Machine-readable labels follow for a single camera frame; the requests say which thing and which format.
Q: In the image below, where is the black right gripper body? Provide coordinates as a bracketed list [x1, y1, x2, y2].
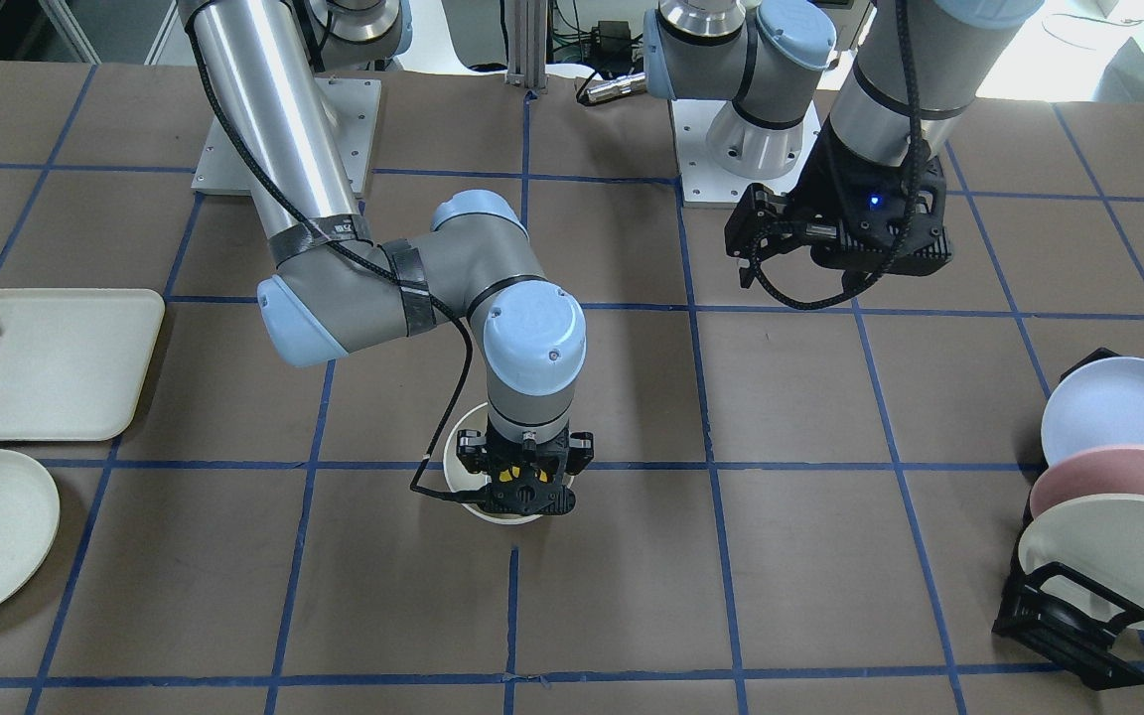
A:
[486, 422, 571, 477]

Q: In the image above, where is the aluminium frame post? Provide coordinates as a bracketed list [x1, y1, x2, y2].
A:
[502, 0, 549, 96]

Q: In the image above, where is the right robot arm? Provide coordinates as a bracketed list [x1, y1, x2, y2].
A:
[177, 1, 595, 517]

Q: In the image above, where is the light blue plate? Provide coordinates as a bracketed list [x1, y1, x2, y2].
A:
[1040, 357, 1144, 464]

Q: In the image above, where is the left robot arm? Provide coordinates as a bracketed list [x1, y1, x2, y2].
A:
[642, 1, 1041, 311]

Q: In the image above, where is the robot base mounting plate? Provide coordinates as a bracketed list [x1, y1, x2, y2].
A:
[670, 100, 821, 209]

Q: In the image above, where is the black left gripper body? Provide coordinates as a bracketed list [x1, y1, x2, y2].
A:
[791, 119, 950, 273]

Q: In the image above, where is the black dish rack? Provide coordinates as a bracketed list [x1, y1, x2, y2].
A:
[991, 348, 1144, 691]

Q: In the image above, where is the white rectangular tray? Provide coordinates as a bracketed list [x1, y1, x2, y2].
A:
[0, 288, 165, 442]

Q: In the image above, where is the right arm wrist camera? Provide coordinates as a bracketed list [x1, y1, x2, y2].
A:
[478, 467, 575, 516]

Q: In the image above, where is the white ceramic bowl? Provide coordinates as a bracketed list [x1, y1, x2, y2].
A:
[444, 403, 594, 525]

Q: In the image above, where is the pink plate in rack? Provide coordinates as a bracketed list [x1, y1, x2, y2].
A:
[1028, 445, 1144, 517]

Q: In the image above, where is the cream plate in rack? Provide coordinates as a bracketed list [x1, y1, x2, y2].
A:
[1017, 494, 1144, 629]

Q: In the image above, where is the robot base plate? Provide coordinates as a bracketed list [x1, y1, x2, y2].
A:
[191, 76, 384, 200]

